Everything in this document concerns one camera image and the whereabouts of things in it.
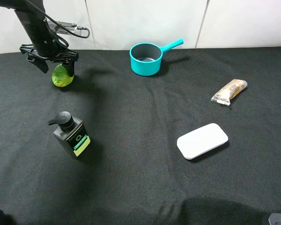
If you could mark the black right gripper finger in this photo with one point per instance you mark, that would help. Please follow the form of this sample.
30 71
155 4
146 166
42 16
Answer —
68 65

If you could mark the grey robot base right corner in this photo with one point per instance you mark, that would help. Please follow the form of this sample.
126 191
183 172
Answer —
275 219

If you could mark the white rounded flat box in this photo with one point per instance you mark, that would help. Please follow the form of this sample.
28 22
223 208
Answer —
201 140

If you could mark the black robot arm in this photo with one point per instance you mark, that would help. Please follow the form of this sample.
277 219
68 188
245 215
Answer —
31 15

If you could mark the teal saucepan with handle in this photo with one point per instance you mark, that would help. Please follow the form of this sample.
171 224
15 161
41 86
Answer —
146 58

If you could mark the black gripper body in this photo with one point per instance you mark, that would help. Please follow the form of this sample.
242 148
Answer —
54 51

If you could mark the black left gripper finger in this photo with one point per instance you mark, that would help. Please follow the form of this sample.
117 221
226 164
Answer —
39 63

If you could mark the black pump soap bottle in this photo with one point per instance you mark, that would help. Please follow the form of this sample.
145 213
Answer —
70 133

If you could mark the clear wrapped snack packet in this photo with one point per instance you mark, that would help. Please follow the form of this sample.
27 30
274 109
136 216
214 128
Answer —
229 91

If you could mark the black tablecloth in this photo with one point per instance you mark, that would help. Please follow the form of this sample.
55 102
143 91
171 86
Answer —
132 172

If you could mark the green lime fruit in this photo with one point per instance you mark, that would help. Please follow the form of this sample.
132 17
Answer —
60 76

